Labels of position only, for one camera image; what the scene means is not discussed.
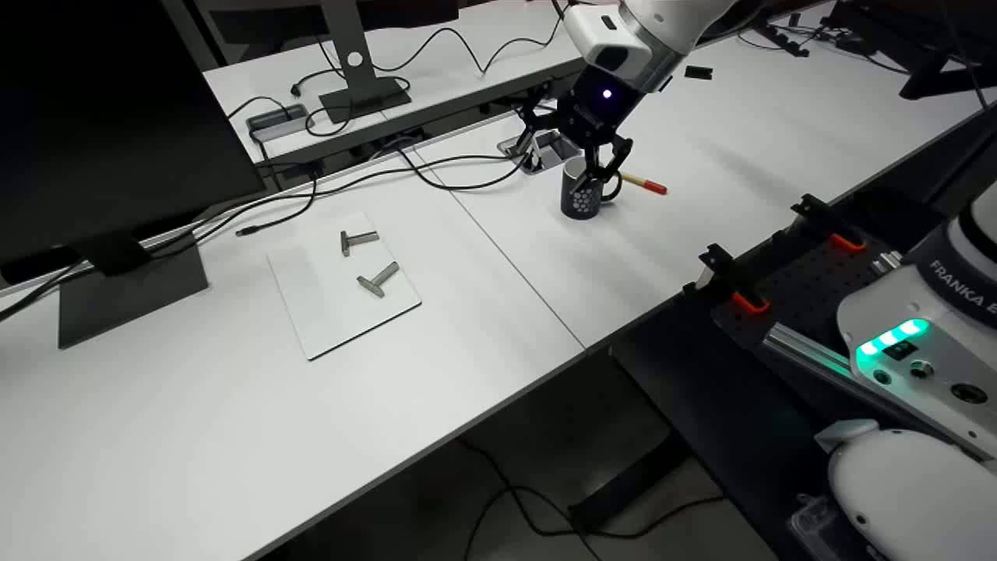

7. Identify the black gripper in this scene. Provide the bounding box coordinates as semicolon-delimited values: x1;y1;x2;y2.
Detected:
515;65;652;206

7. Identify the small red wooden bat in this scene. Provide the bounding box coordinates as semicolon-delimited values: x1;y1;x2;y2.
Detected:
618;172;671;199

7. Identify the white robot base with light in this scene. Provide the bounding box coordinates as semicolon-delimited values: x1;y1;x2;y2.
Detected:
826;180;997;561

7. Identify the black mug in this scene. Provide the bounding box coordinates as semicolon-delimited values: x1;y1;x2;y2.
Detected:
560;168;625;220

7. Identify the black clamp with orange grip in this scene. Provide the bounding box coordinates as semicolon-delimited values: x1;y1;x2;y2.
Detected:
791;194;871;257
694;244;776;319

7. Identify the grey T-shaped metal piece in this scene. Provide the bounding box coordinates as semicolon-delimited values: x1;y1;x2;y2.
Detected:
336;228;384;257
356;257;403;303

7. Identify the black monitor stand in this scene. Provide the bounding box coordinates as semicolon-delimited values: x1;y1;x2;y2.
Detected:
315;0;415;127

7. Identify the white flat board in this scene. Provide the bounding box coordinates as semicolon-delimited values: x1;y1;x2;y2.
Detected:
266;220;428;364

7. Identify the small black docking box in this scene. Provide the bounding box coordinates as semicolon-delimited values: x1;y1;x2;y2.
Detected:
246;99;312;146

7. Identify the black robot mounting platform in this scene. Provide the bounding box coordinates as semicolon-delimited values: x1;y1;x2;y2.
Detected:
610;96;997;561

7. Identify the black table foot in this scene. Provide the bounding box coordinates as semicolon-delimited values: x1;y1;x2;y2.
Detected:
569;430;694;536

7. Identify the black monitor stand base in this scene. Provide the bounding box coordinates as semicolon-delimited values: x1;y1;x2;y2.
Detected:
58;244;212;352

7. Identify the large black monitor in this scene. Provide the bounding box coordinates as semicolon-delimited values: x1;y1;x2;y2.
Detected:
0;0;268;274

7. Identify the looping black cable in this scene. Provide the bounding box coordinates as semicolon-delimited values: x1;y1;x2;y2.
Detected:
394;142;526;196

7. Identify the thin black desk cable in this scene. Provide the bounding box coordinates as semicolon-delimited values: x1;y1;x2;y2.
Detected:
290;0;586;101

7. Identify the black cable with plug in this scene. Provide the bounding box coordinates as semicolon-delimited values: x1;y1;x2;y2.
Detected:
235;151;525;240

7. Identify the aluminium rail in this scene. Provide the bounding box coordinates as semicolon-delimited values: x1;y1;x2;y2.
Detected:
765;320;866;383

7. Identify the black floor cable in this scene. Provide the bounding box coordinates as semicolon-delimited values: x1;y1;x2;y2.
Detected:
452;443;730;561

